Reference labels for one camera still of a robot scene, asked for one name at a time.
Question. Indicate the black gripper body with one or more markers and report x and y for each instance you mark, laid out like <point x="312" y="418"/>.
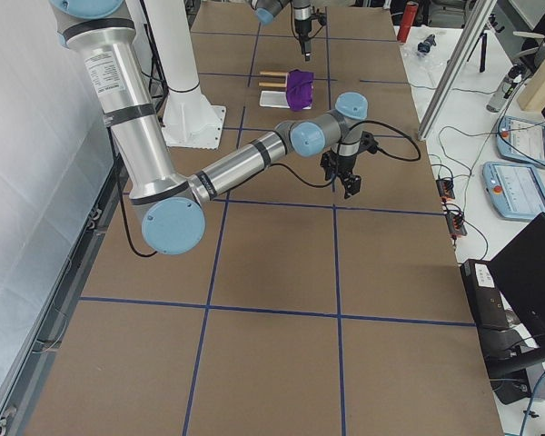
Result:
<point x="302" y="30"/>
<point x="341" y="164"/>

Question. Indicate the purple towel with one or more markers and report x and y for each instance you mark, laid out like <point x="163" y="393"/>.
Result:
<point x="299" y="89"/>

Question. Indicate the left wooden rack rod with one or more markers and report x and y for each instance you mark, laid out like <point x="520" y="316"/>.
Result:
<point x="274" y="74"/>

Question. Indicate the wooden rack rod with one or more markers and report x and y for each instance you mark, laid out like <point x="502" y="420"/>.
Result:
<point x="273" y="85"/>
<point x="274" y="74"/>

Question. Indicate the right wooden rack rod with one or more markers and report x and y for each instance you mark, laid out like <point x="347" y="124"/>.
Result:
<point x="273" y="85"/>

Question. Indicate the white towel rack tray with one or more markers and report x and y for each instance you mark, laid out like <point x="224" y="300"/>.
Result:
<point x="273" y="99"/>

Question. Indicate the red cylinder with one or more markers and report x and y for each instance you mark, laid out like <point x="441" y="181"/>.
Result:
<point x="407" y="21"/>

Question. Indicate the black power strip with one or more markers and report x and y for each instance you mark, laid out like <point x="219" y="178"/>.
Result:
<point x="453" y="213"/>

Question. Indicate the near teach pendant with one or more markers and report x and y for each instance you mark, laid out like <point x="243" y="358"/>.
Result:
<point x="515" y="190"/>

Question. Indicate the teach pendant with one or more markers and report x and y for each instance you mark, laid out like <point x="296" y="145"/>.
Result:
<point x="521" y="140"/>
<point x="515" y="190"/>

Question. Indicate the far teach pendant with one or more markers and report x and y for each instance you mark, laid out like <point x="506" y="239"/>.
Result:
<point x="521" y="140"/>

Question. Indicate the black monitor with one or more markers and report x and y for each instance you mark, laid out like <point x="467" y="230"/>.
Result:
<point x="518" y="270"/>

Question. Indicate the black computer box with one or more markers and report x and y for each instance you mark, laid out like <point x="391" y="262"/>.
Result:
<point x="487" y="307"/>

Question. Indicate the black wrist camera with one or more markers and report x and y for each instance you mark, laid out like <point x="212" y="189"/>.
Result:
<point x="368" y="144"/>

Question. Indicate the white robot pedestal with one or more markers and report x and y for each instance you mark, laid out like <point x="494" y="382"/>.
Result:
<point x="189" y="120"/>

